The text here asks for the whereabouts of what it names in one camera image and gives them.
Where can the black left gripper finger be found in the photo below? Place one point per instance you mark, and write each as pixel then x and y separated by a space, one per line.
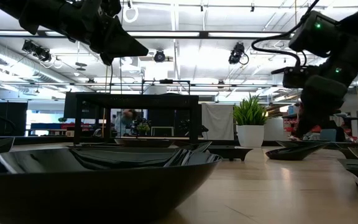
pixel 123 43

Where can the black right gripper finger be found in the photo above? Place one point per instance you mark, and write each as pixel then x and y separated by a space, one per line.
pixel 314 123

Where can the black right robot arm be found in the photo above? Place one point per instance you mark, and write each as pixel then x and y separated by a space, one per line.
pixel 353 46

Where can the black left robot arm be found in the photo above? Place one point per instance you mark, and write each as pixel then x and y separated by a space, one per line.
pixel 17 11

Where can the black leaf-shaped mini plate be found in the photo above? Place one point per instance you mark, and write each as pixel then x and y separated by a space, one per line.
pixel 353 145
pixel 89 193
pixel 284 144

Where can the bin rack with red bins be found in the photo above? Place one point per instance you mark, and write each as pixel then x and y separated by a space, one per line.
pixel 291 109

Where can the black perforated metal shelf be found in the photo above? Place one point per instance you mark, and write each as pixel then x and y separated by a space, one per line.
pixel 135 101

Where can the green plant in white pot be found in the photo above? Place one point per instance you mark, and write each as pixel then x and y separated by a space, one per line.
pixel 250 133

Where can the person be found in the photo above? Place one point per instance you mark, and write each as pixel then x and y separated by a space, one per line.
pixel 124 119

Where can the small background potted plant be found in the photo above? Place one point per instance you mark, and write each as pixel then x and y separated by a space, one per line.
pixel 143 127

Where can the white hanging curtain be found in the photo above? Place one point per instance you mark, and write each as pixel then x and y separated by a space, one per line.
pixel 217 121

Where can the black partition panel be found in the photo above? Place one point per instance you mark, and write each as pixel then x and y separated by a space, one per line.
pixel 8 118

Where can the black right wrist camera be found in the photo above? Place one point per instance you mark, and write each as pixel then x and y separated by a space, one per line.
pixel 294 77

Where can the black ceiling-mounted camera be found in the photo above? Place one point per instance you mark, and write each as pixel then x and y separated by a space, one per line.
pixel 37 51
pixel 159 56
pixel 235 56

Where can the black overhead frame bar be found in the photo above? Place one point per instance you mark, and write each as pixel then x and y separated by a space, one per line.
pixel 204 34
pixel 191 85

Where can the silver ceiling air duct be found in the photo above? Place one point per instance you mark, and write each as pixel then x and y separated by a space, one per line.
pixel 17 67

